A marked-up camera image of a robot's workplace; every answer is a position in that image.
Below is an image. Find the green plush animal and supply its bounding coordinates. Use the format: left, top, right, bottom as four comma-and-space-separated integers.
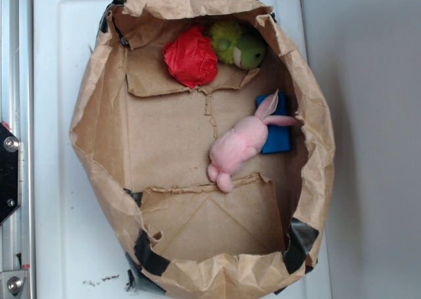
209, 20, 266, 70

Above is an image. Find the brown paper bag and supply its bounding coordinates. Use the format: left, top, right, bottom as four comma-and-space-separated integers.
70, 0, 335, 298

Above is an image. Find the pink plush bunny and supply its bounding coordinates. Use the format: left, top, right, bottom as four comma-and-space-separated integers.
207, 91, 296, 193

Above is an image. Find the blue rectangular block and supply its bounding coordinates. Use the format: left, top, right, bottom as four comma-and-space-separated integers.
261, 92, 291, 154

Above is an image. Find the red crumpled paper ball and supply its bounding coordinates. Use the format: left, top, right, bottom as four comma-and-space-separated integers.
163, 25, 218, 89

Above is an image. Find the aluminium frame rail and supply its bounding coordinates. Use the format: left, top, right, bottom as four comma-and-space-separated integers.
1, 0, 36, 298

